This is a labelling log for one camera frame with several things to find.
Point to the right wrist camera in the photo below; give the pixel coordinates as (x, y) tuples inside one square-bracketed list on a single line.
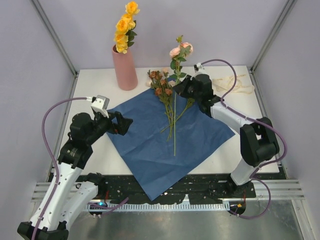
[(199, 69)]

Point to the white slotted cable duct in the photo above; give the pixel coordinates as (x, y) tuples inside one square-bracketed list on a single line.
[(182, 207)]

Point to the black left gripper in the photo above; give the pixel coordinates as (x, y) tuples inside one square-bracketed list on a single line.
[(123, 123)]

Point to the cream ribbon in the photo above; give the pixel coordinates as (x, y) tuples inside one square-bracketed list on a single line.
[(224, 84)]

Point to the mauve flower stem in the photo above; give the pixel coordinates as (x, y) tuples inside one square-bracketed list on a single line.
[(169, 104)]

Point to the aluminium frame post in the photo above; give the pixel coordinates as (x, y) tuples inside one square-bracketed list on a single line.
[(281, 19), (51, 31)]

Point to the artificial flower bunch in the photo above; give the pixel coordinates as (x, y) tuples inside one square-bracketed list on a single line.
[(158, 80)]

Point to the left aluminium frame post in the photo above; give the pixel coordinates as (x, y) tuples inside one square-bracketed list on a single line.
[(51, 31)]

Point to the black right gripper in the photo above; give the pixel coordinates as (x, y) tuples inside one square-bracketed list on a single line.
[(181, 87)]

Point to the yellow flower stem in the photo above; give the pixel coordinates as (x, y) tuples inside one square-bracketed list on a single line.
[(125, 28)]

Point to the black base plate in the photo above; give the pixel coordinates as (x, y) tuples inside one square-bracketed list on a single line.
[(200, 188)]

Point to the pink tapered vase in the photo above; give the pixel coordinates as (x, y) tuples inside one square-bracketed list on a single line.
[(125, 70)]

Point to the blue wrapping paper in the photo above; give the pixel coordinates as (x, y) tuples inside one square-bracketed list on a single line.
[(156, 161)]

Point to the right aluminium frame post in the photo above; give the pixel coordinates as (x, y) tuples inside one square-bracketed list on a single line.
[(281, 19)]

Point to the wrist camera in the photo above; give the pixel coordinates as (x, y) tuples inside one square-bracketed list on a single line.
[(199, 69), (99, 105)]

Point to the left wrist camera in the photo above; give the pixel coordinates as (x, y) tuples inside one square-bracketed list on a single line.
[(99, 105)]

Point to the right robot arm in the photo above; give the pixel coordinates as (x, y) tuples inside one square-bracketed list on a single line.
[(258, 143)]

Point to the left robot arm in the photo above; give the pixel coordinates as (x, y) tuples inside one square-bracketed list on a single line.
[(57, 212)]

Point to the pink peach flower stem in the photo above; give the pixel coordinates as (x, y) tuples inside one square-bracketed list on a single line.
[(178, 56)]

